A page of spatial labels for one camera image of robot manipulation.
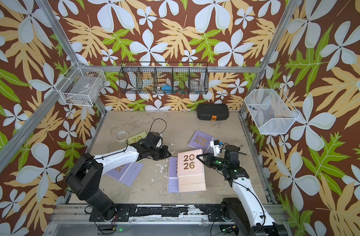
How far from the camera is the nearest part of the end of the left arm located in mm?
675

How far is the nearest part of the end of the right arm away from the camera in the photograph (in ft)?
1.92

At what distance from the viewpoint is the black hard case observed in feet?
3.74

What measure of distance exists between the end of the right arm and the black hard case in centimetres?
48
